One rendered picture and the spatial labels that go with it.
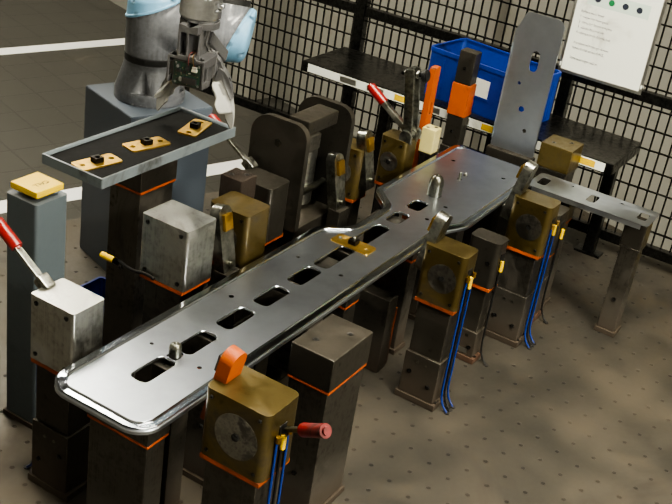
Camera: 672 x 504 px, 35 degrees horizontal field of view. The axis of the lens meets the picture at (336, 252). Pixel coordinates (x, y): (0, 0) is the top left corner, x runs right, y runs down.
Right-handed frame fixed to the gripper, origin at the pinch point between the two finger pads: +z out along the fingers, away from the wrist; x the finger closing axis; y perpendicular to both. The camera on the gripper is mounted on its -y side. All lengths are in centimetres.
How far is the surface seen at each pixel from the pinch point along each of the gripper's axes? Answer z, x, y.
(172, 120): 1.9, -5.2, -1.2
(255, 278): 17.9, 22.0, 20.7
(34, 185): 1.9, -11.2, 38.4
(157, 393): 18, 22, 60
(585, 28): -9, 63, -98
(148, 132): 1.9, -6.2, 7.1
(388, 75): 15, 15, -99
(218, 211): 7.7, 13.4, 19.4
